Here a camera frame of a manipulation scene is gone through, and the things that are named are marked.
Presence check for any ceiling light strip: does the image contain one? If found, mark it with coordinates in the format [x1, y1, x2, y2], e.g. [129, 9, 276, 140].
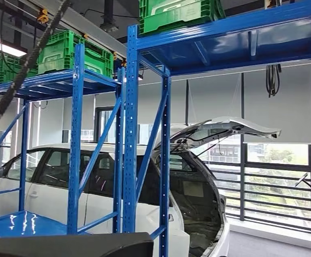
[0, 35, 27, 58]

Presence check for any grey overhead rail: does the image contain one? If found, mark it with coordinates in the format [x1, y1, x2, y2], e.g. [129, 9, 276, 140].
[24, 0, 128, 59]

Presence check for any black panel part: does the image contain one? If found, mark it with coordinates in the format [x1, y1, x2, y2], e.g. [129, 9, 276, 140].
[0, 232, 154, 257]

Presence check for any yellow cable trolley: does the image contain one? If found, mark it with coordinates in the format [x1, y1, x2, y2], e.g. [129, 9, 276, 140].
[37, 9, 49, 25]

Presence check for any black braided tether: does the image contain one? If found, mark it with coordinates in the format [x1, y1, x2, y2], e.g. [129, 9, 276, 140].
[0, 0, 72, 141]

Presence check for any grey roller blind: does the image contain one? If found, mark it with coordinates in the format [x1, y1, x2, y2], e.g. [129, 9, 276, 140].
[244, 64, 311, 145]
[188, 73, 241, 125]
[170, 78, 187, 125]

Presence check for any green plastic crate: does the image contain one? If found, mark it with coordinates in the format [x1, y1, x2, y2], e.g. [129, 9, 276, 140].
[138, 0, 226, 35]
[37, 30, 114, 79]
[0, 53, 38, 87]

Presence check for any blue steel shelf rack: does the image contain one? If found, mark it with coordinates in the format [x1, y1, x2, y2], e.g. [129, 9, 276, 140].
[123, 0, 311, 257]
[0, 43, 126, 238]

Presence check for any white car with open tailgate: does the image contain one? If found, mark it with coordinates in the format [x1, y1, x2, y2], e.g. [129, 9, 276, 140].
[0, 116, 282, 257]

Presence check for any black hanging cable bundle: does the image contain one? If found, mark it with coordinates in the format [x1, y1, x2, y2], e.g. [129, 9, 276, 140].
[266, 64, 282, 98]

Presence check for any dark metal window railing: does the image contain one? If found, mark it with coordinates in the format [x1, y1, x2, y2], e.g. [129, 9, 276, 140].
[206, 161, 311, 233]

